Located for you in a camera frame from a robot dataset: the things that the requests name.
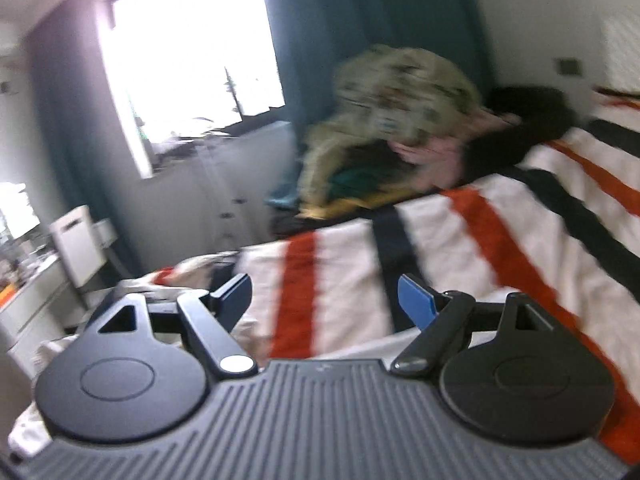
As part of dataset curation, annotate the white cabinet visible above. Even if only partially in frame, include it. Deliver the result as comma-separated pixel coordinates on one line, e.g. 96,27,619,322
145,120,301,261

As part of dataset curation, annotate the black cloth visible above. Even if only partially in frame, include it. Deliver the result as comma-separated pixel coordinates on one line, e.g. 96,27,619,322
457,85,578,188

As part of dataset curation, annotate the dark green cloth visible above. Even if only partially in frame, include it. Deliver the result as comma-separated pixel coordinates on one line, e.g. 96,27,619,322
330,167,401,201

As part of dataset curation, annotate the window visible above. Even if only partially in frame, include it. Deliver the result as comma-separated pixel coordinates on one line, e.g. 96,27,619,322
92,0,288,178

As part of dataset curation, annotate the cluttered white desk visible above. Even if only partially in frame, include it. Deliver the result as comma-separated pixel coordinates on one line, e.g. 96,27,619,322
0,180,76,356

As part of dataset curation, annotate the white pillow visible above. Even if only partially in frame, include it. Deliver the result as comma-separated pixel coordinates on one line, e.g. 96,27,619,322
601,15,640,92

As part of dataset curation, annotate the pink cloth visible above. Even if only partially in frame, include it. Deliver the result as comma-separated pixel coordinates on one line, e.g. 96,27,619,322
392,110,521,192

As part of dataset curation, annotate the yellow cloth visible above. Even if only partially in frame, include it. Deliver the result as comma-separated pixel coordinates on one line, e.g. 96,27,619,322
295,192,416,218

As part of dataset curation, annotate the white chair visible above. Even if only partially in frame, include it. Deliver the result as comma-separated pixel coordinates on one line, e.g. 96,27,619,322
49,205,121,288

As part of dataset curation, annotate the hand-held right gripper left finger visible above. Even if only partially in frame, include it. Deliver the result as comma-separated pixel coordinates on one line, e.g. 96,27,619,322
82,273,256,380

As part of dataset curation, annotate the orange black white striped blanket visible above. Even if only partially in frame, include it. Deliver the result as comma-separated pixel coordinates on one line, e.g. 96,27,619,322
150,87,640,451

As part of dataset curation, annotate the teal curtain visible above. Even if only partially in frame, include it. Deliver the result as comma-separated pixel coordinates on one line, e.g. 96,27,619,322
30,0,496,281

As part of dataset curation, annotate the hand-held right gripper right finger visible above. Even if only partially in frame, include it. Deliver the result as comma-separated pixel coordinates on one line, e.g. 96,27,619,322
390,273,557,376

